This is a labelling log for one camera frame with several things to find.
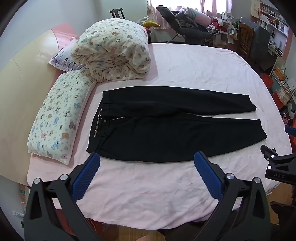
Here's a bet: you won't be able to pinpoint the person's dark knit clothing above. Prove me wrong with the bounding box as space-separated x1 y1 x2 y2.
270 201 296 241

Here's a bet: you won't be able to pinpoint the purple floral pillow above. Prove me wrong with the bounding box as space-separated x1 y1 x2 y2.
48 37 87 72

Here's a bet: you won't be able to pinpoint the wooden chair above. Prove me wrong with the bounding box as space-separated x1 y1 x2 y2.
238 23 255 61

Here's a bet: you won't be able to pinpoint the yellow plush toy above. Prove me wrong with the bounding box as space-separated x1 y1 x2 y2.
142 20 161 29

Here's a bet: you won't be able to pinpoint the bear-print pillow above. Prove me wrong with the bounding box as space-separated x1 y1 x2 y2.
27 70 96 165

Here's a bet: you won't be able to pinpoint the black pants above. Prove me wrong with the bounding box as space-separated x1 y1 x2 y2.
86 88 267 163

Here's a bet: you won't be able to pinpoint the pile of clothes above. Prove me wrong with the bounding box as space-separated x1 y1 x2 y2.
174 7 211 29

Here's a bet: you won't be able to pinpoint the folded bear-print comforter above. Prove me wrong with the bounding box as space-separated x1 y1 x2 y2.
70 18 152 82

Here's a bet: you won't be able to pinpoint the black folding lounge chair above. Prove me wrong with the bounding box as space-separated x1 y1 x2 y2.
156 6 215 44

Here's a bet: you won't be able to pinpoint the beige padded headboard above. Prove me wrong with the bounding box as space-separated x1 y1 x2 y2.
0 22 79 183

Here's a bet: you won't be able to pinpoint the pink bed sheet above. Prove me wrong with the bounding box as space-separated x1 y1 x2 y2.
26 43 293 230

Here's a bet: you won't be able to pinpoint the black trolley handle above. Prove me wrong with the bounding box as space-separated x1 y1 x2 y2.
110 9 127 20

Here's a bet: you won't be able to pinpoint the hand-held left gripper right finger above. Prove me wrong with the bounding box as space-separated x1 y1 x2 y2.
191 151 271 241

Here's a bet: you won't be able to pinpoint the orange box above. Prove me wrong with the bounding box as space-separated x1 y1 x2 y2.
262 73 275 90

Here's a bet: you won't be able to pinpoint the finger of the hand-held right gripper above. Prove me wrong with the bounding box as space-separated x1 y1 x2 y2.
260 144 296 171
285 125 296 140

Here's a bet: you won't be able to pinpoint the white bookshelf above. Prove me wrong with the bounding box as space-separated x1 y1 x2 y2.
251 0 292 58

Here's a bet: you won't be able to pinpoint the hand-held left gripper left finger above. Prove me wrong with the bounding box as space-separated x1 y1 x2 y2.
23 152 101 241

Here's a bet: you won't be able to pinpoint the grey upholstered panel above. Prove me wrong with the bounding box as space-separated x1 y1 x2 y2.
240 17 273 71

